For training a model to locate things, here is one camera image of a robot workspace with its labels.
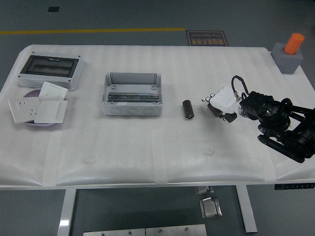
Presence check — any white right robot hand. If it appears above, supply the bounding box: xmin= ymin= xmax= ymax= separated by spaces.
xmin=200 ymin=86 xmax=241 ymax=123

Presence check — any dark cylindrical battery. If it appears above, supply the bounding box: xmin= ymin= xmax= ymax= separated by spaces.
xmin=182 ymin=99 xmax=194 ymax=120

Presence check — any open grey junction box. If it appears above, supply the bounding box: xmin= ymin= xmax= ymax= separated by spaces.
xmin=101 ymin=72 xmax=163 ymax=117

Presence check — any grey box with dark cover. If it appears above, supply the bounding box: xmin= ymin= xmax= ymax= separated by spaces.
xmin=17 ymin=51 xmax=86 ymax=92

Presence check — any black floor sign orange text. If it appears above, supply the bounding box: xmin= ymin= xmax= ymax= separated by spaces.
xmin=186 ymin=30 xmax=229 ymax=47

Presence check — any grey foam block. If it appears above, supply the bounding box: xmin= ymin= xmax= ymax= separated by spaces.
xmin=271 ymin=42 xmax=304 ymax=74

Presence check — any orange cylinder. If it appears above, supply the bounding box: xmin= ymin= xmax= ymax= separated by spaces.
xmin=283 ymin=32 xmax=305 ymax=55

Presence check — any small silver metal block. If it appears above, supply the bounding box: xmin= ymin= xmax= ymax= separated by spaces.
xmin=194 ymin=186 xmax=214 ymax=196

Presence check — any large silver metal block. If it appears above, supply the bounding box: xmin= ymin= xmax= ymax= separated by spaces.
xmin=199 ymin=197 xmax=223 ymax=220

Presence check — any black table control panel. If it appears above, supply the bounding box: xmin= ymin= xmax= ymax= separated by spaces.
xmin=275 ymin=183 xmax=315 ymax=190

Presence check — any white foam mat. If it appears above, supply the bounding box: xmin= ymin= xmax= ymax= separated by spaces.
xmin=0 ymin=44 xmax=315 ymax=187

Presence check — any white table leg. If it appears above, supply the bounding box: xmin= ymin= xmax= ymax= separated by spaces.
xmin=57 ymin=188 xmax=77 ymax=236
xmin=235 ymin=184 xmax=258 ymax=234

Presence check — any grey metal plate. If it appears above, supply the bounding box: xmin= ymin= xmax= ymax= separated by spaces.
xmin=145 ymin=224 xmax=207 ymax=236
xmin=83 ymin=228 xmax=146 ymax=236

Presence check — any white tape strip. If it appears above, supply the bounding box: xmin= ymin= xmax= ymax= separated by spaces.
xmin=41 ymin=134 xmax=62 ymax=187

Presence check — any purple plate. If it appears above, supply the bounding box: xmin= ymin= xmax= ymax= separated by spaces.
xmin=24 ymin=89 xmax=67 ymax=128

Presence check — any white socket panel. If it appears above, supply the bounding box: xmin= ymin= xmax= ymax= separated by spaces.
xmin=8 ymin=97 xmax=42 ymax=124

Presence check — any metal mounting rail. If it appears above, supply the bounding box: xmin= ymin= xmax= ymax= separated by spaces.
xmin=107 ymin=92 xmax=160 ymax=103

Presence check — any white switch panel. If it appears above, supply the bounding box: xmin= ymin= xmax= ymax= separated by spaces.
xmin=38 ymin=81 xmax=68 ymax=101
xmin=33 ymin=100 xmax=68 ymax=124

